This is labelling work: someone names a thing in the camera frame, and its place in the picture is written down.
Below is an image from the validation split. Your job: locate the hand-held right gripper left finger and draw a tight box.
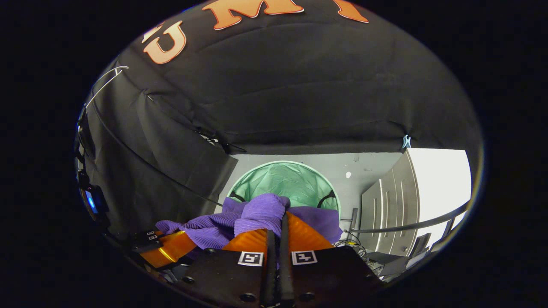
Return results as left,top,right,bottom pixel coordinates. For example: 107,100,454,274
177,228,277,308

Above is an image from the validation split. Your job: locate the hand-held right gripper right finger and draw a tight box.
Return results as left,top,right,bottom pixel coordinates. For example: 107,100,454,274
280,211,384,308

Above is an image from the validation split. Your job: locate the purple corduroy jacket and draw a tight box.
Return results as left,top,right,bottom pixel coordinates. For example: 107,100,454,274
155,193,343,251

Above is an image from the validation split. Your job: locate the green laundry hamper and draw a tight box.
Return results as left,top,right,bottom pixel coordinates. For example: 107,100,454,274
226,160,341,214

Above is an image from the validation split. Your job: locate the black clothes rack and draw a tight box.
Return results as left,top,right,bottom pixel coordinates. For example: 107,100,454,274
347,200,470,235

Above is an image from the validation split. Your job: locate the white plastic clothes hanger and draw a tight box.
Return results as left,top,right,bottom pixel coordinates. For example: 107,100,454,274
85,65,130,108

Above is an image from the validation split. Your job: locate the white cabinet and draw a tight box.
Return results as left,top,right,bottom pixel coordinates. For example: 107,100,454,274
360,148,471,257

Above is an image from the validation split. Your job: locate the black backdrop cloth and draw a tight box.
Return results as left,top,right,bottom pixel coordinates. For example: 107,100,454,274
79,0,484,234

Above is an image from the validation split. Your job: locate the tangle of cables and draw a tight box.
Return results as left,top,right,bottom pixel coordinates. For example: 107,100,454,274
334,239,369,262

